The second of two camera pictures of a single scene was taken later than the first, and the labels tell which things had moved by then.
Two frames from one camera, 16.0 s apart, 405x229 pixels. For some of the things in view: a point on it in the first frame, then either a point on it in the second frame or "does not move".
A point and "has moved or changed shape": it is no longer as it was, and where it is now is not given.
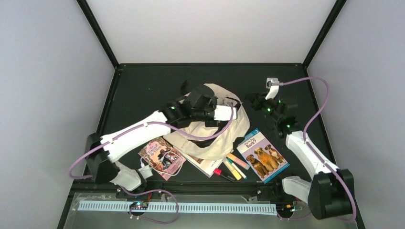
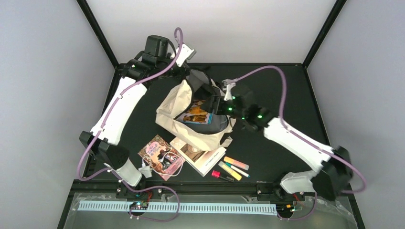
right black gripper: (255, 101) to (216, 100)
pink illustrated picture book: (162, 157) does not move
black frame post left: (84, 5) does not move
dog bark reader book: (262, 156) has moved or changed shape
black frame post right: (324, 33) does not move
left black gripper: (211, 125) to (184, 69)
